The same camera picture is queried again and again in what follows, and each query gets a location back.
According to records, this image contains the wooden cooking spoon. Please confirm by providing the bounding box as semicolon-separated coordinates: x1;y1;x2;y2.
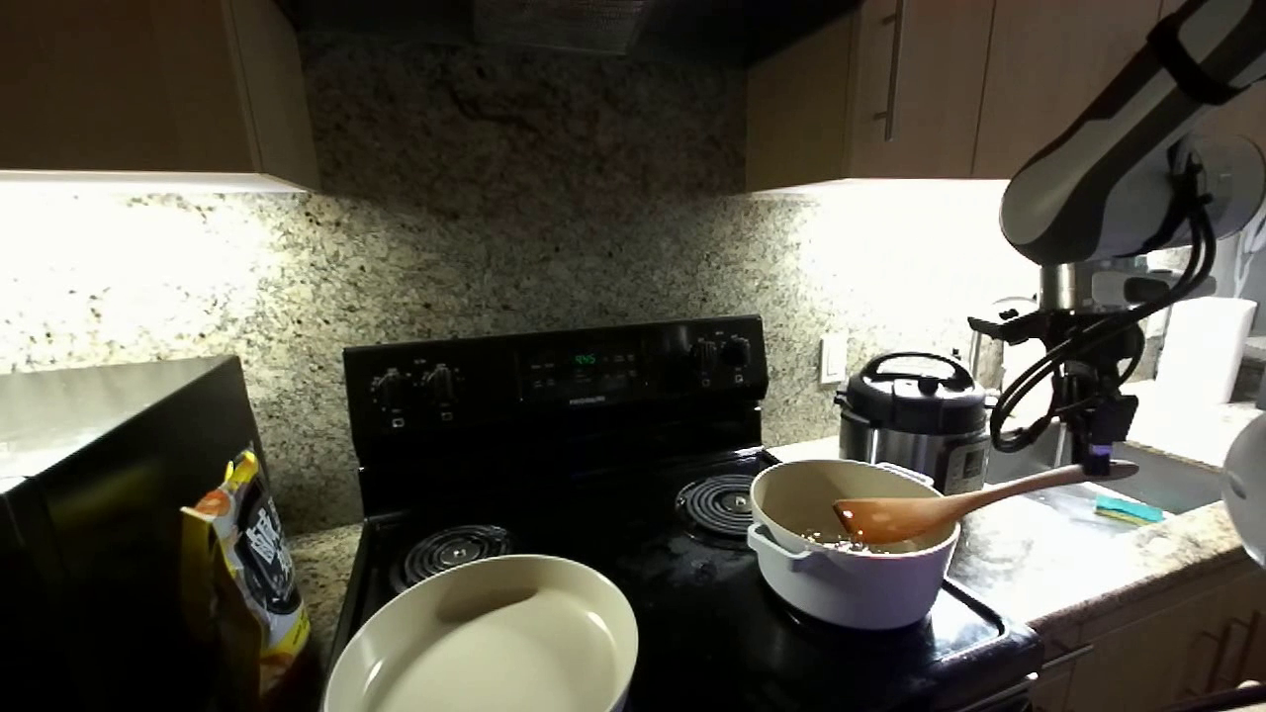
829;462;1089;552

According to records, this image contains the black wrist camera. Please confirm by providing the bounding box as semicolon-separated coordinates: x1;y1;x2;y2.
963;305;1058;353

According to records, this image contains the wooden cabinet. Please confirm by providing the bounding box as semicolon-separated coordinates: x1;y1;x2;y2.
742;0;1266;188
0;0;321;188
1024;544;1266;712

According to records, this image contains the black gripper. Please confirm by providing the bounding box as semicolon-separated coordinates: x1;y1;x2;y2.
1050;335;1145;482

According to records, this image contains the yellow black snack bag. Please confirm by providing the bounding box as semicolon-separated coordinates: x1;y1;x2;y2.
179;448;315;696

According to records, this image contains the white paper towel roll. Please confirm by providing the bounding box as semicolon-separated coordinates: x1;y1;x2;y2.
1159;294;1261;406

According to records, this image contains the white pot with handles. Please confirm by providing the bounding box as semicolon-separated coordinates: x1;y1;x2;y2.
742;456;963;631

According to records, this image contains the steel kitchen sink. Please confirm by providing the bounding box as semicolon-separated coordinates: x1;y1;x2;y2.
981;415;1266;523

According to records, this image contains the wooden upper cabinet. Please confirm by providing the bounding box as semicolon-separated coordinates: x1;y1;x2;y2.
0;0;321;188
742;0;1266;188

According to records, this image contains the wooden lower cabinet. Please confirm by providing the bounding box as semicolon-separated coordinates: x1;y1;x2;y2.
1024;544;1266;712

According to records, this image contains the white wall outlet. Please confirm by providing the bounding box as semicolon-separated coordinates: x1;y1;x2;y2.
813;327;850;386

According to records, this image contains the white shallow pan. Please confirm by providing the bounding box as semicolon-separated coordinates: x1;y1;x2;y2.
321;548;646;712

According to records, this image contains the black electric stove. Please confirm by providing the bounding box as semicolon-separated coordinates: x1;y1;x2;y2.
328;312;1049;712

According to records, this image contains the dark range hood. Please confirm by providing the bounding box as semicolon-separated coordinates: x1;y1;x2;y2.
279;0;861;72

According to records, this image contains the silver black pressure cooker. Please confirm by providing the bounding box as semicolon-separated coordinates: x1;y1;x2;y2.
835;349;998;498

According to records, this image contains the black microwave oven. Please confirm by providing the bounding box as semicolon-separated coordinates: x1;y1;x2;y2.
0;353;328;712

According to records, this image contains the green sponge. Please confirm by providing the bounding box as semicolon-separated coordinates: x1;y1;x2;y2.
1090;493;1172;530

